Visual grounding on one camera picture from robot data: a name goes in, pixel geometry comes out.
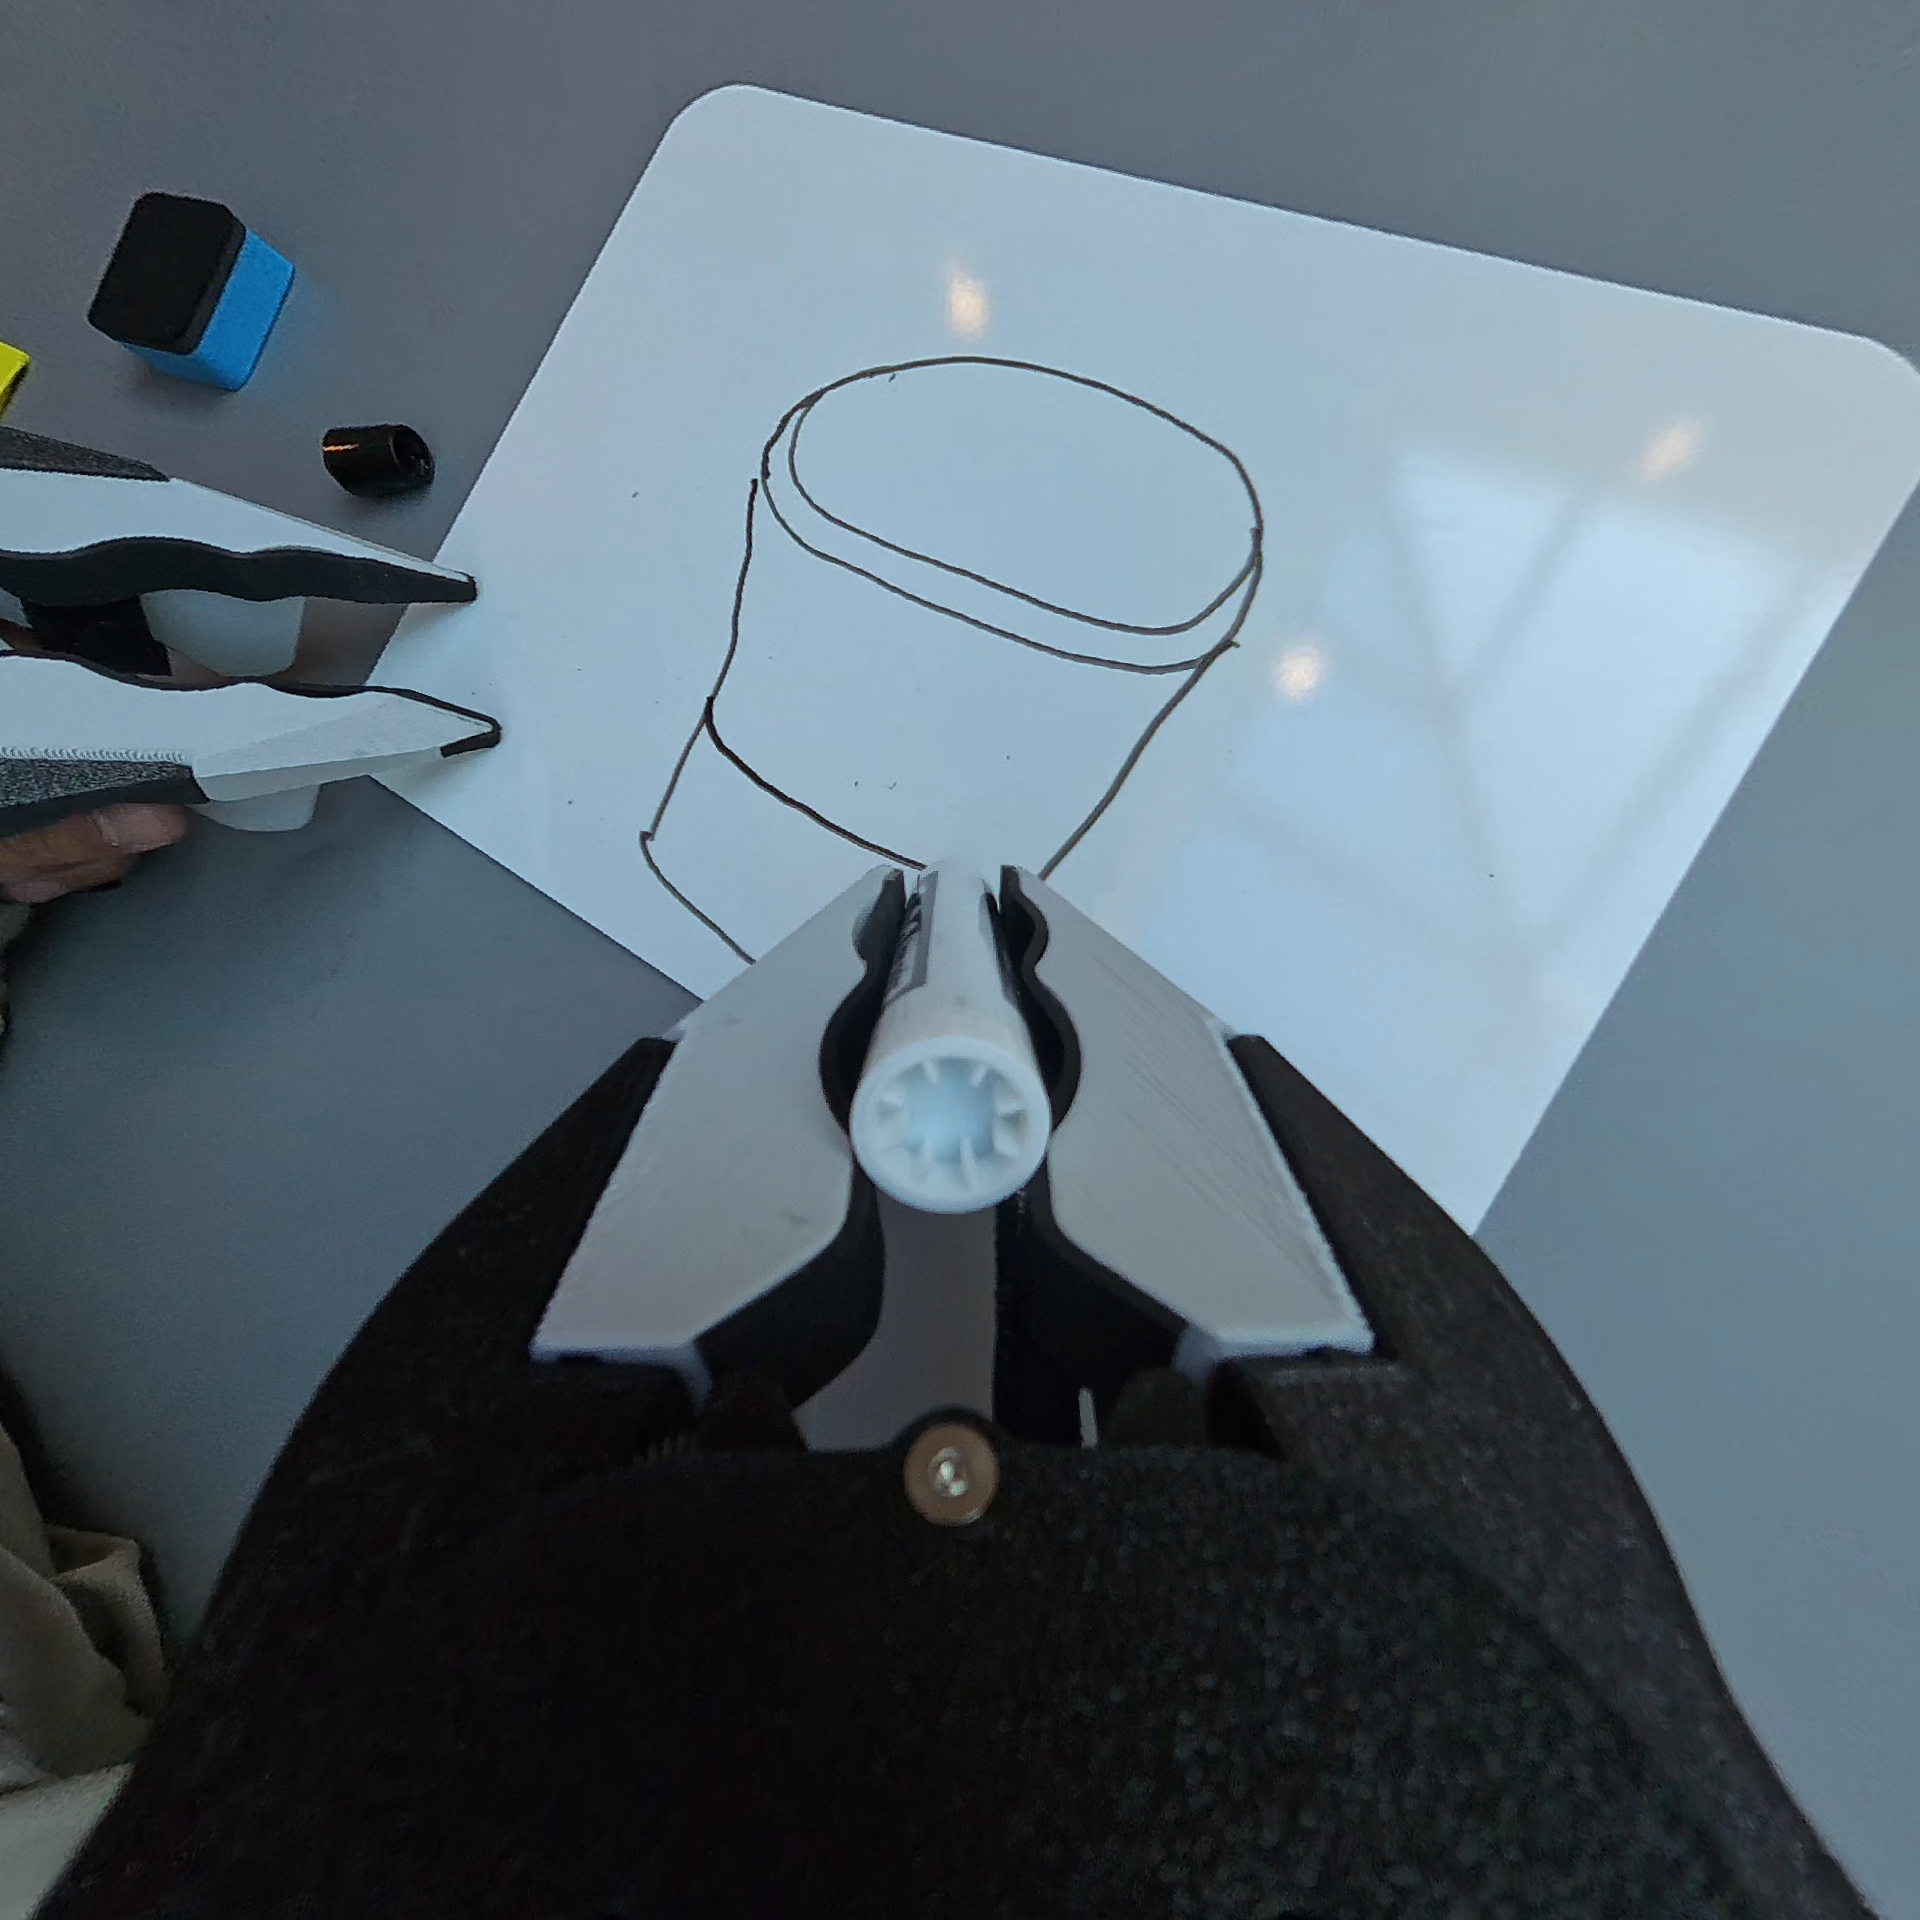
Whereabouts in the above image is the person's left hand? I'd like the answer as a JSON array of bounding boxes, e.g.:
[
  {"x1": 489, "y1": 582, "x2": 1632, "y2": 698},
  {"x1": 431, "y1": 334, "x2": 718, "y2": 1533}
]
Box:
[{"x1": 0, "y1": 802, "x2": 191, "y2": 906}]

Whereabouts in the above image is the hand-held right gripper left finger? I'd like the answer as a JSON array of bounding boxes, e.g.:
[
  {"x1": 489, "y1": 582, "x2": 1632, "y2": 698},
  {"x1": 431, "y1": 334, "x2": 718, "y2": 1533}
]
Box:
[{"x1": 533, "y1": 867, "x2": 906, "y2": 1414}]

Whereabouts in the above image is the white whiteboard sheet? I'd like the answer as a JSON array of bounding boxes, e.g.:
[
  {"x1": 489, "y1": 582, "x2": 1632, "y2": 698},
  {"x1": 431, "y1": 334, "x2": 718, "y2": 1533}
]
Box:
[{"x1": 365, "y1": 83, "x2": 1920, "y2": 1240}]

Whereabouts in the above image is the black marker cap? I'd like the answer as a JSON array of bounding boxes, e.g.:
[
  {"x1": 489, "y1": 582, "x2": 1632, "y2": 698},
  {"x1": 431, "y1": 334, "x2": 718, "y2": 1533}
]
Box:
[{"x1": 320, "y1": 424, "x2": 440, "y2": 501}]

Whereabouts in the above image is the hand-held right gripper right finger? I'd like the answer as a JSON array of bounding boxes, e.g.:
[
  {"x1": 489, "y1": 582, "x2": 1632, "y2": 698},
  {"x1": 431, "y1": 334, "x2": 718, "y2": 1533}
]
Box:
[{"x1": 991, "y1": 864, "x2": 1375, "y2": 1414}]

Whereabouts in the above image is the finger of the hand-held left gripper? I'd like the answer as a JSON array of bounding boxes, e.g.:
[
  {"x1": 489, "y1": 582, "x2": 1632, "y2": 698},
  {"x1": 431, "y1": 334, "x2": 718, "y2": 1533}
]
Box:
[
  {"x1": 0, "y1": 651, "x2": 502, "y2": 841},
  {"x1": 0, "y1": 424, "x2": 481, "y2": 609}
]

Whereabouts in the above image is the white dry-erase marker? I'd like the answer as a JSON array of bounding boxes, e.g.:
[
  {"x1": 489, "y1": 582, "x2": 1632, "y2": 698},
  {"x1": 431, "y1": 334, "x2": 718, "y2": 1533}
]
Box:
[{"x1": 843, "y1": 859, "x2": 1051, "y2": 1214}]

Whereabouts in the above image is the blue and black whiteboard eraser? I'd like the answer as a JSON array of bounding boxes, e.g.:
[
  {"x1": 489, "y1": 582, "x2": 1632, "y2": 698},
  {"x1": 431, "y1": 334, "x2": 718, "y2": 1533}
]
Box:
[{"x1": 86, "y1": 193, "x2": 297, "y2": 397}]

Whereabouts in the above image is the grey desk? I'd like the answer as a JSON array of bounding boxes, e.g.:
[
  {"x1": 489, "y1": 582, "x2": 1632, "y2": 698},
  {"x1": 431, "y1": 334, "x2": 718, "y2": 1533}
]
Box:
[{"x1": 0, "y1": 0, "x2": 1920, "y2": 1920}]

